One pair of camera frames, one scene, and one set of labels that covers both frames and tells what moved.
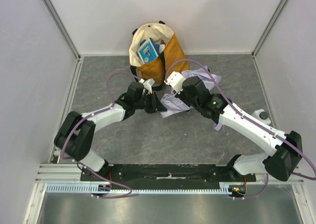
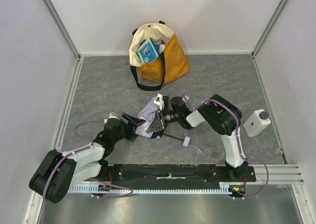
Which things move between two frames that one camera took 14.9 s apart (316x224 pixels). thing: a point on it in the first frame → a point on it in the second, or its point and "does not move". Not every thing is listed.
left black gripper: [151, 103] → [128, 126]
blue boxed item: [148, 51] does not move
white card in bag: [161, 47] does not move
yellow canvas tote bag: [155, 52] does not move
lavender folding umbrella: [171, 104] → [147, 111]
